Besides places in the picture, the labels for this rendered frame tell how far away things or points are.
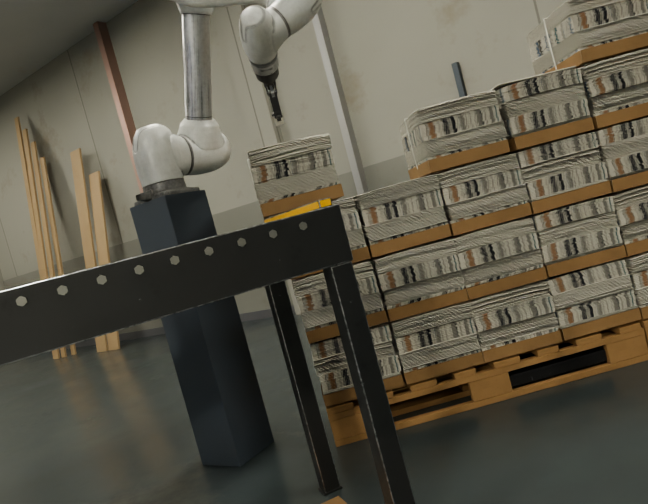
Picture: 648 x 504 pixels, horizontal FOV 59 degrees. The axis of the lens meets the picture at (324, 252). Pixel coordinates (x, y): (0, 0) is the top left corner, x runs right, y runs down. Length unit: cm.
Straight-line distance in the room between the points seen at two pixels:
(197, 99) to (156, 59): 399
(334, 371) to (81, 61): 569
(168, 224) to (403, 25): 300
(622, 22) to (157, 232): 178
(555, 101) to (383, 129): 261
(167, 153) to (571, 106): 143
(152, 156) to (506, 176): 125
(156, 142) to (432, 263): 107
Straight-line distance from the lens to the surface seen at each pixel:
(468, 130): 208
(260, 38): 174
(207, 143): 227
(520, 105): 215
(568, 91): 223
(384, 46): 470
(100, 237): 677
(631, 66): 234
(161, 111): 621
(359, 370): 121
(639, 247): 230
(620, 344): 231
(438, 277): 204
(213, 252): 110
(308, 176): 198
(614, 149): 227
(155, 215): 213
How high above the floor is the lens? 78
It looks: 3 degrees down
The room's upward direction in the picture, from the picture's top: 15 degrees counter-clockwise
